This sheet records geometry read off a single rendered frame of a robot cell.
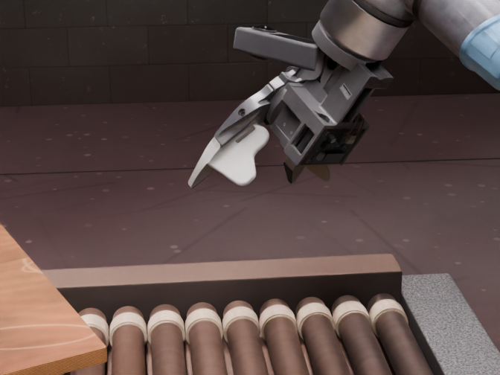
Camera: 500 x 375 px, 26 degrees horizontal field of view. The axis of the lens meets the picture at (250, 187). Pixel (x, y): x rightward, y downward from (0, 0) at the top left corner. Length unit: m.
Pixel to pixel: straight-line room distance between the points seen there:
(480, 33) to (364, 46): 0.12
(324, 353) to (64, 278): 0.37
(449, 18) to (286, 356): 0.57
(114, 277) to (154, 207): 2.76
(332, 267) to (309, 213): 2.66
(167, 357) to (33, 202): 3.04
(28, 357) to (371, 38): 0.47
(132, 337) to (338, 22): 0.58
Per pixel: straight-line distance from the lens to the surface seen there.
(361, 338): 1.40
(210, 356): 1.35
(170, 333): 1.40
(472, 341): 1.42
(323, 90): 1.03
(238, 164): 1.04
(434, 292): 1.54
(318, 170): 1.13
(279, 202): 4.27
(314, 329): 1.42
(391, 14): 0.98
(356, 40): 0.99
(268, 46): 1.07
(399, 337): 1.41
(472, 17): 0.92
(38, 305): 1.23
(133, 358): 1.36
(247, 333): 1.40
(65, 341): 1.15
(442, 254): 3.87
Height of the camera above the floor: 1.60
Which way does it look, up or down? 21 degrees down
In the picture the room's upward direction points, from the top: straight up
